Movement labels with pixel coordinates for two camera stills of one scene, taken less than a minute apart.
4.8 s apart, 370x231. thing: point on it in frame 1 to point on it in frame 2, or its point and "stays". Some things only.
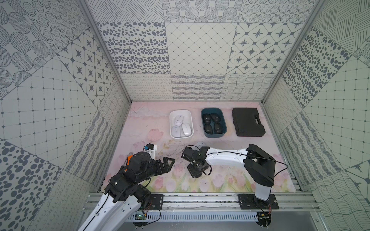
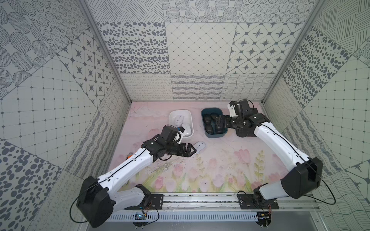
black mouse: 206,118 stays
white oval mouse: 178,120 stays
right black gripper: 190,166 to 227,118
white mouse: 187,129 stays
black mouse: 196,173 to 219,123
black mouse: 208,129 stays
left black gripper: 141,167 to 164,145
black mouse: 216,117 stays
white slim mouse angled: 201,143 stays
